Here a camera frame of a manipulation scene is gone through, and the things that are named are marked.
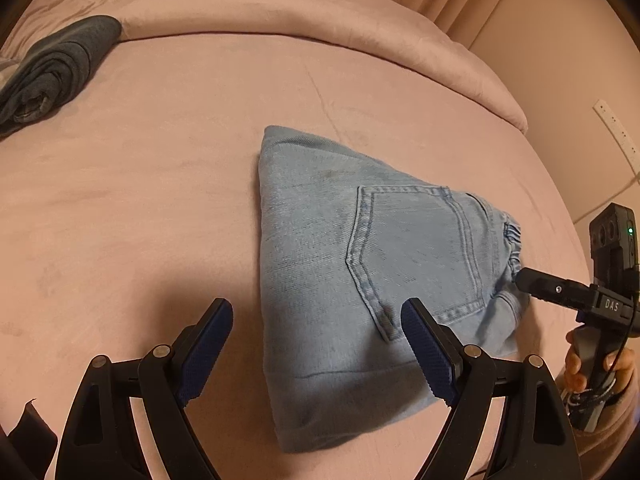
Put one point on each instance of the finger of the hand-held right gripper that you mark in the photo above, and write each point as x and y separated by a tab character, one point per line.
550	287

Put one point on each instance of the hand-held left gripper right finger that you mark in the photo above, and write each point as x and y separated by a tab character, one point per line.
425	355

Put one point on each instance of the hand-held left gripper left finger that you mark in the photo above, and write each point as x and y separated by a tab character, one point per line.
210	350

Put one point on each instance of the light blue denim pants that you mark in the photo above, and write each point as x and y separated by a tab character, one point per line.
350	260

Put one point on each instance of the person's right hand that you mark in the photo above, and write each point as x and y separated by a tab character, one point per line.
574	365

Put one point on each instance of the white power strip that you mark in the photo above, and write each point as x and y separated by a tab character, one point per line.
617	135

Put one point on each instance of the pink bed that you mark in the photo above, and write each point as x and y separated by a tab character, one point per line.
150	185

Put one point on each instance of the dark grey folded garment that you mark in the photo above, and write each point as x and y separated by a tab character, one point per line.
55	70

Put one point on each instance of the pink comforter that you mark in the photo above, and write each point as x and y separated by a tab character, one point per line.
300	5

